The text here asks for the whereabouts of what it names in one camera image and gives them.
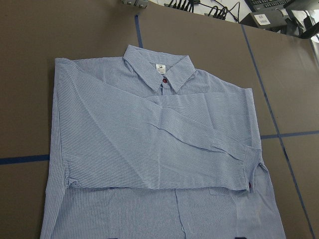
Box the blue striped button shirt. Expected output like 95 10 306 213
40 45 286 239

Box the grey metal bracket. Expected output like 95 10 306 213
120 0 149 8

